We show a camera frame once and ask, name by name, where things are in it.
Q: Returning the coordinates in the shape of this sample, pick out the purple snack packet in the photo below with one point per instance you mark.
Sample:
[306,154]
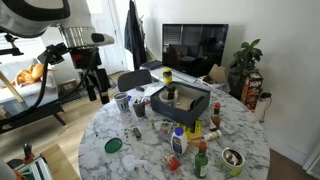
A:
[165,128]

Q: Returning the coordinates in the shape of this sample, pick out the white door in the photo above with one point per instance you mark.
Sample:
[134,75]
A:
[113,50]

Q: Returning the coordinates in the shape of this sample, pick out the grey chair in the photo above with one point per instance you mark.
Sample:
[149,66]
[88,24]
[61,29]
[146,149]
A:
[133,79]

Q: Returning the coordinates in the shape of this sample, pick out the black flat screen television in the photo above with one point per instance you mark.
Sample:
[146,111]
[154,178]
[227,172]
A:
[195,50]

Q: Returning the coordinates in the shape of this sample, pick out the black remote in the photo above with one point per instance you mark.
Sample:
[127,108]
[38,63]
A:
[140,88]

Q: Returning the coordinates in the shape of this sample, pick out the small white bottle green cap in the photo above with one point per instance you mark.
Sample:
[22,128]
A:
[212,135]

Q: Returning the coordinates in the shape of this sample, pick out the long wooden block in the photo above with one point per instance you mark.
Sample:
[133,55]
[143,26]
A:
[195,137]

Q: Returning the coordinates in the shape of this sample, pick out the wooden slat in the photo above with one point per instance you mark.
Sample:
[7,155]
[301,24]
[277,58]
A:
[11,86]

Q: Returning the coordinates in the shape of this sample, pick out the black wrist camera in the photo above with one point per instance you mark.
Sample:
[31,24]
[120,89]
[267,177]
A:
[53,53]

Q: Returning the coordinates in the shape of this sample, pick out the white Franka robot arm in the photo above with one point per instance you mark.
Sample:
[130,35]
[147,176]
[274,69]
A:
[20,16]

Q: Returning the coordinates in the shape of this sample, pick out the green toy car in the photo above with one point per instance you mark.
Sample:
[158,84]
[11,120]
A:
[136,133]

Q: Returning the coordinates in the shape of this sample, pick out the green leafy plant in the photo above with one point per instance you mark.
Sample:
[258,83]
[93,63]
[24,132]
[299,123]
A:
[246,58]

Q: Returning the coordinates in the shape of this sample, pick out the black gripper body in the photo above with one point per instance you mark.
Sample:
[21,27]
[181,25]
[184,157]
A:
[85,60]

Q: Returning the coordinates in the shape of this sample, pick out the dark blue cardboard box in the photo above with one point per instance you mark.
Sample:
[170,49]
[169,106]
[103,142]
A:
[180,115]

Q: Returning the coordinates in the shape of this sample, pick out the dark plant pot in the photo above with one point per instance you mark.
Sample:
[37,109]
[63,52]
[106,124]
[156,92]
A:
[236,86]

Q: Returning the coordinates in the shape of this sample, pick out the white cup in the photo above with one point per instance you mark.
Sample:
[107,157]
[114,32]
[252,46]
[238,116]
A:
[163,98]

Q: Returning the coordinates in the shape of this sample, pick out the green glass bottle red cap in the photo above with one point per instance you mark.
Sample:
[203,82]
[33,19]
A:
[201,165]

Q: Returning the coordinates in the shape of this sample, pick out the yellow jar black cap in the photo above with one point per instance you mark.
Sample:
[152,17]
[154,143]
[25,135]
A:
[167,77]

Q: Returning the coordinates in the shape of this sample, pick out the open brown cardboard box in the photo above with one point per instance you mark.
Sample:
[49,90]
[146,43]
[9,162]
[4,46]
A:
[216,75]

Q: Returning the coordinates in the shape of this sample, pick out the open green tin can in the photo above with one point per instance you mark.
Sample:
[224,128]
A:
[230,168]

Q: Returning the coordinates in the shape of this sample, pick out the white paper sheet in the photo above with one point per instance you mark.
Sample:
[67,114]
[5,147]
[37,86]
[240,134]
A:
[151,90]

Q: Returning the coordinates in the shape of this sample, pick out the dark grey pen cup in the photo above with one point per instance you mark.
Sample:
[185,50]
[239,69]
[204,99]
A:
[139,108]

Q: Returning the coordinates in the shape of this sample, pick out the orange stuffed toy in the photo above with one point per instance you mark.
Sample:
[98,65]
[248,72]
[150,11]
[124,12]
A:
[30,75]

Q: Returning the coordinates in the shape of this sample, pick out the black red clamp tool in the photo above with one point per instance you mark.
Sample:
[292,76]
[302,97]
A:
[27,151]

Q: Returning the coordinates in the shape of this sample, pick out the green white striped object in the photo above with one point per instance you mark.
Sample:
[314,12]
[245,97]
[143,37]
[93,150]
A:
[33,170]

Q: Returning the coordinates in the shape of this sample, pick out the dark hanging coat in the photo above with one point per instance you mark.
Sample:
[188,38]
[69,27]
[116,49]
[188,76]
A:
[133,36]

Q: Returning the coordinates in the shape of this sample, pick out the black round object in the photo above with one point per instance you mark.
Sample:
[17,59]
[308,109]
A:
[196,102]

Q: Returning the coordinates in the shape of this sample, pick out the dark glass bottle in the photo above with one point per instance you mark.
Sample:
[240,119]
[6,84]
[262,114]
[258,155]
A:
[170,91]

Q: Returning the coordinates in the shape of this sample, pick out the brown sauce bottle red cap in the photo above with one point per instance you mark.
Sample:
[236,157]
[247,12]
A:
[215,120]

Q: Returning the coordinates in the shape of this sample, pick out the brown box with label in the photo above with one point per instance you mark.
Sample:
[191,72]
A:
[68,86]

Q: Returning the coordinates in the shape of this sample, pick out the orange Jenga box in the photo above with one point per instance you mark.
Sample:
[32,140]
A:
[251,90]

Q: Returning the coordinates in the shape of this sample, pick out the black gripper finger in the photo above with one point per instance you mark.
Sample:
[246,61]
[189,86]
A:
[103,86]
[91,89]

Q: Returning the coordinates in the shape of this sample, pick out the black camera stand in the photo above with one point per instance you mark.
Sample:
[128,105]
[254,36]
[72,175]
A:
[10,50]

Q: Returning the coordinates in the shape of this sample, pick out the green plastic lid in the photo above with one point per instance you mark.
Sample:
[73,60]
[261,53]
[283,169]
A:
[113,145]

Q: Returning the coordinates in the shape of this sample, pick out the white floor vent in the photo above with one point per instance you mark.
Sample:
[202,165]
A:
[314,166]

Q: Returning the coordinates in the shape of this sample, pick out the grey daybed black frame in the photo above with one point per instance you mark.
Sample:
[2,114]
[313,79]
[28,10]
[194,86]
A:
[20,96]

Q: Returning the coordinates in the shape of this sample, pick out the white low tv stand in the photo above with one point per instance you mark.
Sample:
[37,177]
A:
[181,76]

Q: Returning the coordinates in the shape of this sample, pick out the dark blue flat book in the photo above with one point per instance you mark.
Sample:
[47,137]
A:
[151,64]

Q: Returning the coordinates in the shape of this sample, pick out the white bottle blue cap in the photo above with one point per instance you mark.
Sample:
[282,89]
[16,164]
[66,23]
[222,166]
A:
[179,143]

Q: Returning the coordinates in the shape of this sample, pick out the small red capped jar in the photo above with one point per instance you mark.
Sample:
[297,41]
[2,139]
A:
[173,164]

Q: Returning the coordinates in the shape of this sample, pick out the white canister black lid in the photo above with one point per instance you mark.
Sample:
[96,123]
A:
[261,108]

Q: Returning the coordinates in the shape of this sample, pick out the clear plastic cup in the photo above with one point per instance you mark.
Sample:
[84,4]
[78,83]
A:
[129,162]

